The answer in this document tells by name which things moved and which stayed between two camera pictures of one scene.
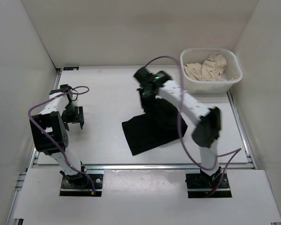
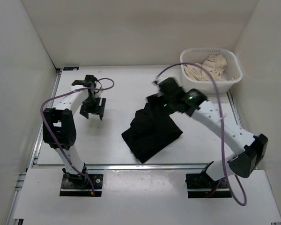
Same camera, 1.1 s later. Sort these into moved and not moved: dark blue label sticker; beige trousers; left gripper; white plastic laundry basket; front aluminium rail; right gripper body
Moved: left gripper; right gripper body
Not moved: white plastic laundry basket; dark blue label sticker; front aluminium rail; beige trousers
